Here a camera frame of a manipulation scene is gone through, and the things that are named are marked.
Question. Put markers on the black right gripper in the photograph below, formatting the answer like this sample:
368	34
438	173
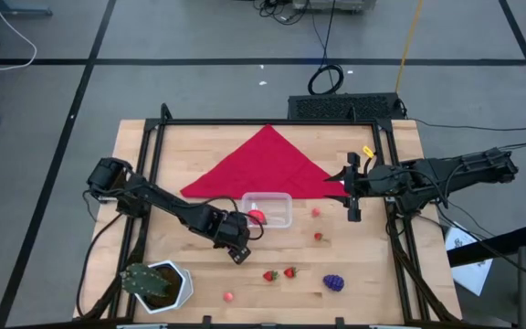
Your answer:
356	185

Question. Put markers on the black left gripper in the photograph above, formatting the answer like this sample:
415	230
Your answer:
233	230

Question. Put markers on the pink toy raspberry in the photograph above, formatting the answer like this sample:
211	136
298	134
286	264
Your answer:
316	212

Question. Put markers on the small long-stemmed toy strawberry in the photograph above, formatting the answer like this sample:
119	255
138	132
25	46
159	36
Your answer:
318	236

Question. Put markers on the red toy strawberry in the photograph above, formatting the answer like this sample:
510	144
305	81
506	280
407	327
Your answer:
290	272
270	276

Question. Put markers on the small pink round toy fruit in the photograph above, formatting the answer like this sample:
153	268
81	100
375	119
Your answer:
228	297

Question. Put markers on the purple toy grape bunch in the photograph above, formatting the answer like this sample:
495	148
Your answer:
333	283

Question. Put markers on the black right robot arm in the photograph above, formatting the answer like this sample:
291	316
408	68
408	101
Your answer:
450	176

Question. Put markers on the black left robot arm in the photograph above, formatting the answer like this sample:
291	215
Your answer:
162	201

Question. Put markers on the clear plastic tupperware container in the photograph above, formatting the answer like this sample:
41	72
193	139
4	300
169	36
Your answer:
279	208

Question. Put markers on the yellow gripper tag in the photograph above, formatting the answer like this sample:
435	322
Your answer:
368	151

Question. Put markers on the red cloth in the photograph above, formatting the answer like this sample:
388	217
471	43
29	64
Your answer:
267	169

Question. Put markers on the black computer case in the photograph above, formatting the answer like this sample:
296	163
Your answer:
336	107

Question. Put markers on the white hexagonal plant pot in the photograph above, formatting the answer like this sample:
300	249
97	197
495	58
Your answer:
183	292

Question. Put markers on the green toy cactus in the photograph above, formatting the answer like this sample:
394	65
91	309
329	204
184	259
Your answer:
144	279

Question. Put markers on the white printed paper sheet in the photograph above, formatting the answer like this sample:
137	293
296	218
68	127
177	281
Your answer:
470	274

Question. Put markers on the black side desk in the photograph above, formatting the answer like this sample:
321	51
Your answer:
496	249

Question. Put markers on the gray equipment box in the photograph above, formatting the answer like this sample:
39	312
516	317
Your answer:
336	4

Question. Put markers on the black metal table frame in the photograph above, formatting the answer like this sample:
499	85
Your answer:
245	121

